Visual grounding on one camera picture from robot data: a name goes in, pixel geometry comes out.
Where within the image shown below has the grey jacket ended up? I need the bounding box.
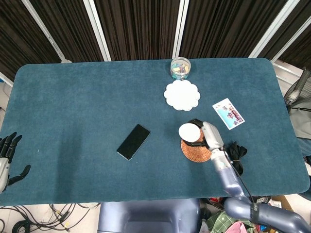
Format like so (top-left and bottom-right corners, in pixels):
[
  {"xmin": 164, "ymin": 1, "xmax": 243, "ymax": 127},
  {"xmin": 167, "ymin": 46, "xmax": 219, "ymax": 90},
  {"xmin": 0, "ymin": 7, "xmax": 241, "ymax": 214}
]
[{"xmin": 286, "ymin": 99, "xmax": 311, "ymax": 139}]

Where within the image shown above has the black strap bundle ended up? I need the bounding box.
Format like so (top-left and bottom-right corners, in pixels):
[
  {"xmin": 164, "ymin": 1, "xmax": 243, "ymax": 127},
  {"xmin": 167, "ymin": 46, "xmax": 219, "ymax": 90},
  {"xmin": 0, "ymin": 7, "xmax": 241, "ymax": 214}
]
[{"xmin": 225, "ymin": 141, "xmax": 248, "ymax": 176}]

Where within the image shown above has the picture card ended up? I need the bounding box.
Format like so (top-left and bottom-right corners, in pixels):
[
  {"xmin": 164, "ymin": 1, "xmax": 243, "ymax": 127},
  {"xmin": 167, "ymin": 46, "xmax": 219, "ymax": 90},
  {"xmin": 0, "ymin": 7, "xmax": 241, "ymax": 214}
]
[{"xmin": 212, "ymin": 98, "xmax": 245, "ymax": 131}]

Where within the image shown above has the white scalloped coaster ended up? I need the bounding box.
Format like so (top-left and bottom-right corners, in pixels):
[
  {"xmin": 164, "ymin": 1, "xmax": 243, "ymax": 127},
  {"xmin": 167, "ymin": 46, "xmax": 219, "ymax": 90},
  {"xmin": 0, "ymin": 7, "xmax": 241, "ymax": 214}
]
[{"xmin": 163, "ymin": 79, "xmax": 202, "ymax": 112}]

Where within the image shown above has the glass jar with colourful items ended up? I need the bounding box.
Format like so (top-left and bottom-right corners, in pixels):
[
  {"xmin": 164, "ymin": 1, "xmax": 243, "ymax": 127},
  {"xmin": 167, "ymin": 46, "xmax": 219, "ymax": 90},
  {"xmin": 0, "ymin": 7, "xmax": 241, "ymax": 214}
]
[{"xmin": 170, "ymin": 57, "xmax": 191, "ymax": 81}]

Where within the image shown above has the dark pleated partition panel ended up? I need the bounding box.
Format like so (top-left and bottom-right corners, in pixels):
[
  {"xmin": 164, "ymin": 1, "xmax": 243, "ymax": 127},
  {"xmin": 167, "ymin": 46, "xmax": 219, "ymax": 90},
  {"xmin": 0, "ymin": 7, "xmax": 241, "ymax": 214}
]
[
  {"xmin": 0, "ymin": 0, "xmax": 62, "ymax": 82},
  {"xmin": 30, "ymin": 0, "xmax": 103, "ymax": 63},
  {"xmin": 179, "ymin": 0, "xmax": 290, "ymax": 59},
  {"xmin": 258, "ymin": 0, "xmax": 311, "ymax": 59},
  {"xmin": 94, "ymin": 0, "xmax": 182, "ymax": 62}
]

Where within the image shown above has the pink bag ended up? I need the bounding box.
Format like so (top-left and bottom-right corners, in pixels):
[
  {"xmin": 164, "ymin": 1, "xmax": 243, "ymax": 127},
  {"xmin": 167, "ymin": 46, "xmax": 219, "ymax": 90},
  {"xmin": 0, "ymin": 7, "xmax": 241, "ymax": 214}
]
[{"xmin": 225, "ymin": 222, "xmax": 249, "ymax": 233}]

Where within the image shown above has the green checked cloth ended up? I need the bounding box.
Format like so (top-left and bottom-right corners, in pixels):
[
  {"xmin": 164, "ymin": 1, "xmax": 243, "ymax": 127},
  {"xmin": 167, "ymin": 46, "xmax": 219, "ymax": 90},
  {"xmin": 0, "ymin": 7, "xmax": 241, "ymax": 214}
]
[{"xmin": 206, "ymin": 210, "xmax": 243, "ymax": 233}]

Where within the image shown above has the cardboard box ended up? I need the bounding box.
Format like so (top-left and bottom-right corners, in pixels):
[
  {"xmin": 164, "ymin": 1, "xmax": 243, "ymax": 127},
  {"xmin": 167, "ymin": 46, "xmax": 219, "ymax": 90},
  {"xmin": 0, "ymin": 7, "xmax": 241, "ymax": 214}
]
[{"xmin": 271, "ymin": 195, "xmax": 294, "ymax": 211}]

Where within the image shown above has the teal table mat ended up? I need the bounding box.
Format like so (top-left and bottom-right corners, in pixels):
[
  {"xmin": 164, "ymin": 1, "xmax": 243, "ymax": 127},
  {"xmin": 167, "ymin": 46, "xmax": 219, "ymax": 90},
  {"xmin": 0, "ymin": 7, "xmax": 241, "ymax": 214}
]
[{"xmin": 0, "ymin": 57, "xmax": 311, "ymax": 207}]

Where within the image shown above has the black floor cable tangle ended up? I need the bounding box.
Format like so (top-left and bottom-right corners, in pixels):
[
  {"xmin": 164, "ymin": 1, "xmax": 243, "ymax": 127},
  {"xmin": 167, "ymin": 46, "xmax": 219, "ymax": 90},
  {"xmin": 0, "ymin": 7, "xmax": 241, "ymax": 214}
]
[{"xmin": 0, "ymin": 202, "xmax": 102, "ymax": 233}]

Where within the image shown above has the blue-grey robot torso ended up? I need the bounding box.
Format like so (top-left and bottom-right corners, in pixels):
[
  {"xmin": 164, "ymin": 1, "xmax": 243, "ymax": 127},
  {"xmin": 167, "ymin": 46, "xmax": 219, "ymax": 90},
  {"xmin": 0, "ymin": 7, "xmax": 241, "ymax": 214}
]
[{"xmin": 97, "ymin": 198, "xmax": 202, "ymax": 233}]

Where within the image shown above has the orange woven round coaster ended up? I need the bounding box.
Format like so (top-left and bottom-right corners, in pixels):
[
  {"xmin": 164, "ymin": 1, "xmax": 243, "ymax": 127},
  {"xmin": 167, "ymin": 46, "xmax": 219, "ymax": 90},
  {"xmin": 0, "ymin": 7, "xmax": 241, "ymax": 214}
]
[{"xmin": 180, "ymin": 130, "xmax": 212, "ymax": 163}]

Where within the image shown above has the black mesh office chair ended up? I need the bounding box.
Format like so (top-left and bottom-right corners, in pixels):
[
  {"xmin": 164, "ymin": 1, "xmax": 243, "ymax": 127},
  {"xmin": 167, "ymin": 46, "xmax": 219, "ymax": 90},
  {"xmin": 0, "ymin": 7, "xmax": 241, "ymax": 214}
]
[{"xmin": 283, "ymin": 69, "xmax": 311, "ymax": 105}]

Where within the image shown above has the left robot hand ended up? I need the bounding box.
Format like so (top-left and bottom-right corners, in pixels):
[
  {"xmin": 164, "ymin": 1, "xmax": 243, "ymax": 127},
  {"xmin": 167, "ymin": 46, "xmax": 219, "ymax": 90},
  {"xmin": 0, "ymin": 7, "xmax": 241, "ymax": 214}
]
[{"xmin": 0, "ymin": 132, "xmax": 32, "ymax": 194}]

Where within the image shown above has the white paper cup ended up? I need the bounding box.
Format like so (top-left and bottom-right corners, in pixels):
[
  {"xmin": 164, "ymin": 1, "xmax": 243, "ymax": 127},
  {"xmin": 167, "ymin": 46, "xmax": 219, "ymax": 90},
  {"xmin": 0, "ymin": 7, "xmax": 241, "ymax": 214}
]
[{"xmin": 178, "ymin": 123, "xmax": 202, "ymax": 143}]

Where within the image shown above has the black smartphone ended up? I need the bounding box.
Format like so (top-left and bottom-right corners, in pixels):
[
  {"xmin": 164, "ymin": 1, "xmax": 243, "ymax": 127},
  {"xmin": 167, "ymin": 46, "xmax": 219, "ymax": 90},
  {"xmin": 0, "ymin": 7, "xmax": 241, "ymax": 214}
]
[{"xmin": 116, "ymin": 124, "xmax": 151, "ymax": 161}]

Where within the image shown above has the white aluminium partition post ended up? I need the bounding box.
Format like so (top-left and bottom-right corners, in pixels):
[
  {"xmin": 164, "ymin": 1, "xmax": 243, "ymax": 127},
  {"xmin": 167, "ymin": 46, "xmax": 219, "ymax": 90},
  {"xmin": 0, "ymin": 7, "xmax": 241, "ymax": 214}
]
[
  {"xmin": 248, "ymin": 0, "xmax": 301, "ymax": 59},
  {"xmin": 270, "ymin": 30, "xmax": 311, "ymax": 85},
  {"xmin": 82, "ymin": 0, "xmax": 112, "ymax": 62},
  {"xmin": 172, "ymin": 0, "xmax": 190, "ymax": 59},
  {"xmin": 21, "ymin": 0, "xmax": 73, "ymax": 63}
]

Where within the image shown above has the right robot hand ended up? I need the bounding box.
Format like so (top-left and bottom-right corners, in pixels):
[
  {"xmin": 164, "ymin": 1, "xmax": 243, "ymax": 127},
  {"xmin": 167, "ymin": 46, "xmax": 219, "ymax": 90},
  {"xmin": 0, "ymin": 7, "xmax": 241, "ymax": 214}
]
[{"xmin": 187, "ymin": 118, "xmax": 225, "ymax": 151}]

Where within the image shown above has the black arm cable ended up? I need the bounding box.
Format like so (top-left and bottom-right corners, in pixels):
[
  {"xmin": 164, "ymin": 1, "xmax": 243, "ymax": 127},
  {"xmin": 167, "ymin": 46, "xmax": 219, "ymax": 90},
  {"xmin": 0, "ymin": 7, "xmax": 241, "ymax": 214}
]
[{"xmin": 225, "ymin": 154, "xmax": 255, "ymax": 205}]

